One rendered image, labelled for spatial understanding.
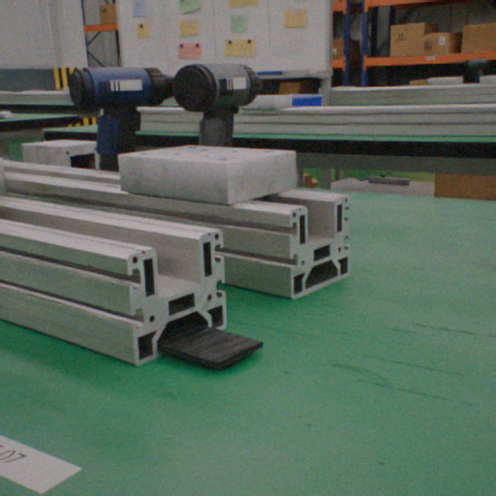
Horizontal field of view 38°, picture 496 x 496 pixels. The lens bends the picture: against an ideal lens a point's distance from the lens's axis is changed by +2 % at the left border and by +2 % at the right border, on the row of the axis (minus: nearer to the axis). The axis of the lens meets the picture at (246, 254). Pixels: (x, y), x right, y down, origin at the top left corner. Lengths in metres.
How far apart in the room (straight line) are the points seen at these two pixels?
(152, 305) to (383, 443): 0.20
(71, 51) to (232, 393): 8.90
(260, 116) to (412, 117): 0.55
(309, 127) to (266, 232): 1.76
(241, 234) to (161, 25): 3.86
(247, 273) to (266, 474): 0.33
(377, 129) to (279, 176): 1.58
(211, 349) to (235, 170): 0.22
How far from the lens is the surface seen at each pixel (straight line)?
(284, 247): 0.65
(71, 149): 1.28
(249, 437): 0.43
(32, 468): 0.43
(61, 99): 6.22
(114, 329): 0.54
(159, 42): 4.52
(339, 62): 11.26
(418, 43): 10.98
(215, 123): 0.95
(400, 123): 2.29
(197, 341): 0.55
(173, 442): 0.43
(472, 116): 2.20
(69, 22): 9.35
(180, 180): 0.72
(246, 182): 0.70
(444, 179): 4.41
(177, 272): 0.58
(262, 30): 4.05
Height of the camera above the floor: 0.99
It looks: 14 degrees down
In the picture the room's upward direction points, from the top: 2 degrees counter-clockwise
